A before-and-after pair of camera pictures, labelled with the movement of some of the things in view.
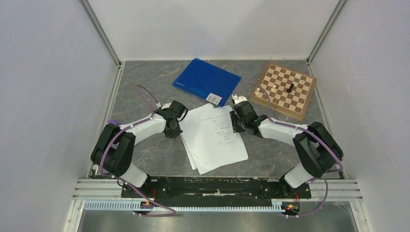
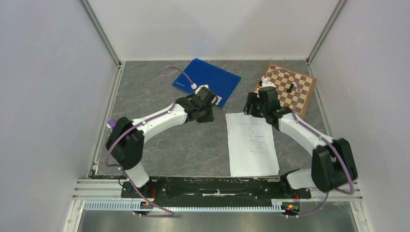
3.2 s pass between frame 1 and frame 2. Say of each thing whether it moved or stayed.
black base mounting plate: stayed
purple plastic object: stayed
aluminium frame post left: stayed
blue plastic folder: stayed
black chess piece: stayed
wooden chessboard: stayed
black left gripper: moved
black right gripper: moved
